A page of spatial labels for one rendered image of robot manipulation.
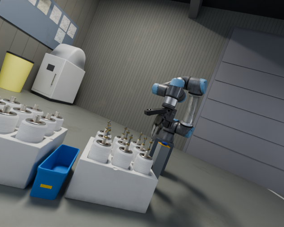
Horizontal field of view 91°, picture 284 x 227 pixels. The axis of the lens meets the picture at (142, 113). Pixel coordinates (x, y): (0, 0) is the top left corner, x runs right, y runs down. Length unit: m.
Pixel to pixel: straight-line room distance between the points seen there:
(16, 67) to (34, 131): 2.57
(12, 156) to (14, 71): 2.60
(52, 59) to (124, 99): 1.80
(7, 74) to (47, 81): 0.67
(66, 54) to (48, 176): 3.18
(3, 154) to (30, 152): 0.09
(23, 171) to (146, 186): 0.53
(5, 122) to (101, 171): 0.44
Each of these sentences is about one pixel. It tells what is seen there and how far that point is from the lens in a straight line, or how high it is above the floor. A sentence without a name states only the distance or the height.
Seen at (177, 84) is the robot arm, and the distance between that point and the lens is 0.77.
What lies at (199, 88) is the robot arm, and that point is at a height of 0.81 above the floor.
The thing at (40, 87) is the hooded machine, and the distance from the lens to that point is 3.71.
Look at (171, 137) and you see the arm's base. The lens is 1.37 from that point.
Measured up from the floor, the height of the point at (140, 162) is 0.23.
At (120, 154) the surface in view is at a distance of 0.71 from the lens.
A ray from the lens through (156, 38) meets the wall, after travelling 4.14.
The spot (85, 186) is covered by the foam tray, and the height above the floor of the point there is 0.07.
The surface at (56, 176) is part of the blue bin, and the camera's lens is 0.70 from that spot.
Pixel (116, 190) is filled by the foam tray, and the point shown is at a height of 0.08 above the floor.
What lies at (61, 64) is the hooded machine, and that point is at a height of 0.81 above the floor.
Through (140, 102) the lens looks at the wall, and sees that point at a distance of 3.56.
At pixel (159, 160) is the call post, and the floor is 0.21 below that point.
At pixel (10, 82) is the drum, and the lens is 3.28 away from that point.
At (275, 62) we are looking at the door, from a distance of 4.22.
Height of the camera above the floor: 0.46
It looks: level
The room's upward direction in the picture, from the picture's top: 22 degrees clockwise
